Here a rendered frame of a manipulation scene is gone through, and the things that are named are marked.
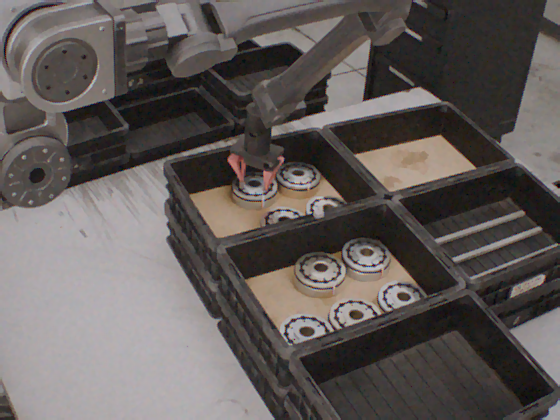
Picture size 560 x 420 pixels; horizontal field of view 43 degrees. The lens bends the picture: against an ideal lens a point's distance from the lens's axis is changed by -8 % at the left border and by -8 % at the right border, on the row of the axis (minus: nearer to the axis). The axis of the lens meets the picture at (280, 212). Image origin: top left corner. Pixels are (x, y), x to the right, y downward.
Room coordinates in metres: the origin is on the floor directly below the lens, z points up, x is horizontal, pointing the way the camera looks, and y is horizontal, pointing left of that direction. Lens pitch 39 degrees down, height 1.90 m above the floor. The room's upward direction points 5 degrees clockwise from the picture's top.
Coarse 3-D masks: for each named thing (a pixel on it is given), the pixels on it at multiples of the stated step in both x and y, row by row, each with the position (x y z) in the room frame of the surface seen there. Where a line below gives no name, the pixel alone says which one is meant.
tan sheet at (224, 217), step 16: (320, 176) 1.50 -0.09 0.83; (208, 192) 1.40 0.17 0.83; (224, 192) 1.40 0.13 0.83; (320, 192) 1.43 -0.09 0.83; (336, 192) 1.44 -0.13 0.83; (208, 208) 1.34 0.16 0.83; (224, 208) 1.34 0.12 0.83; (240, 208) 1.35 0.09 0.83; (272, 208) 1.36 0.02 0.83; (304, 208) 1.37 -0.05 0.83; (208, 224) 1.28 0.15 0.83; (224, 224) 1.29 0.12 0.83; (240, 224) 1.29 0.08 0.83; (256, 224) 1.30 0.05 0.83
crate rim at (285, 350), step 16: (352, 208) 1.26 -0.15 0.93; (368, 208) 1.26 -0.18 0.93; (304, 224) 1.19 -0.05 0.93; (240, 240) 1.12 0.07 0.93; (256, 240) 1.13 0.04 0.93; (224, 256) 1.07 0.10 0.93; (448, 272) 1.09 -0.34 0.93; (240, 288) 1.00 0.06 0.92; (464, 288) 1.04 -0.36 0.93; (256, 304) 0.96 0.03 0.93; (416, 304) 0.99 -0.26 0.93; (368, 320) 0.94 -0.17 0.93; (272, 336) 0.89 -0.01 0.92; (320, 336) 0.89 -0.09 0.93; (336, 336) 0.90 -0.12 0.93; (288, 352) 0.85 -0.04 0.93
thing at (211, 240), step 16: (320, 128) 1.55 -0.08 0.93; (336, 144) 1.49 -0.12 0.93; (176, 160) 1.37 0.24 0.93; (352, 160) 1.43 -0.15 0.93; (176, 176) 1.31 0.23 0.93; (176, 192) 1.28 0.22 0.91; (192, 208) 1.21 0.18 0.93; (336, 208) 1.25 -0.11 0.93; (272, 224) 1.18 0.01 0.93; (288, 224) 1.19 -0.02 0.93; (208, 240) 1.13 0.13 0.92; (224, 240) 1.12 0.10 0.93
